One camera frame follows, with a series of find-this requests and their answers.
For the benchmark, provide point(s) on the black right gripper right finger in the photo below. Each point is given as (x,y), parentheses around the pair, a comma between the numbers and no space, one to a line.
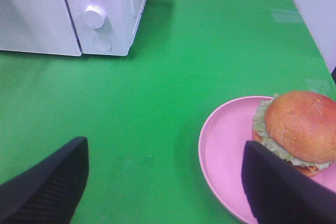
(277,193)

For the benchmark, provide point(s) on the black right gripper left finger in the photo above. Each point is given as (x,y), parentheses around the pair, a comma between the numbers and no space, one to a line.
(50,191)

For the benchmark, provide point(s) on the burger with lettuce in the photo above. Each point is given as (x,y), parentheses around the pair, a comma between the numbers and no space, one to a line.
(298,127)

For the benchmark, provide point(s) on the pink round plate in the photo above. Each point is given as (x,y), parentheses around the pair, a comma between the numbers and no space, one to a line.
(220,149)

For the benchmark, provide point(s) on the round door release button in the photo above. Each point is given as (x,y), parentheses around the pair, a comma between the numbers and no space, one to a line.
(103,43)

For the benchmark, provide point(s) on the white microwave door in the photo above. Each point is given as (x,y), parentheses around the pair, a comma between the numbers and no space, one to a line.
(38,26)

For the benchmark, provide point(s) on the white round knob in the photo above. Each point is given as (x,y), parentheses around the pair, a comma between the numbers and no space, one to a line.
(94,16)

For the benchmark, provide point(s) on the white microwave oven body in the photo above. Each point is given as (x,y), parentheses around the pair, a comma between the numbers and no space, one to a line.
(123,18)

